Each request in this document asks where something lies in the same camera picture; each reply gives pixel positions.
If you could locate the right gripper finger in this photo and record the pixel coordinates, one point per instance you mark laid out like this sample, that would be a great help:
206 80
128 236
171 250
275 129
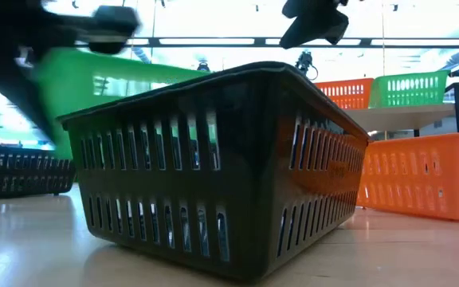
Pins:
305 32

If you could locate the black overhead beam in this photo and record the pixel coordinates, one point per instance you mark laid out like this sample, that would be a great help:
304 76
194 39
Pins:
154 41

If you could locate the green slotted plastic basket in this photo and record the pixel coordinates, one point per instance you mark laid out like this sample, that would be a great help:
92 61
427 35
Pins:
409 97
74 71

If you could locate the orange slotted plastic basket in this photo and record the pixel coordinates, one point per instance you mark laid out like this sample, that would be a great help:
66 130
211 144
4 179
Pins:
345 95
420 179

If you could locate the wooden shelf with black legs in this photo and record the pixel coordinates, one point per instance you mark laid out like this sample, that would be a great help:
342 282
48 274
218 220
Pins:
397 117

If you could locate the black slotted plastic basket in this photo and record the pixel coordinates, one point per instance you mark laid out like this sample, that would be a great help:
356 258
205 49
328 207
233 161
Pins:
22 187
233 139

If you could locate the small black hanging device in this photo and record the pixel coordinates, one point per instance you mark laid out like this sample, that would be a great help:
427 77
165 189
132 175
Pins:
202 66

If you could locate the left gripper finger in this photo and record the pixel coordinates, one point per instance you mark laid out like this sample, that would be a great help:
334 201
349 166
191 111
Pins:
22 95

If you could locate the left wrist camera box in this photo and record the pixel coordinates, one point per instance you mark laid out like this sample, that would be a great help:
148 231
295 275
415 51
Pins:
110 28

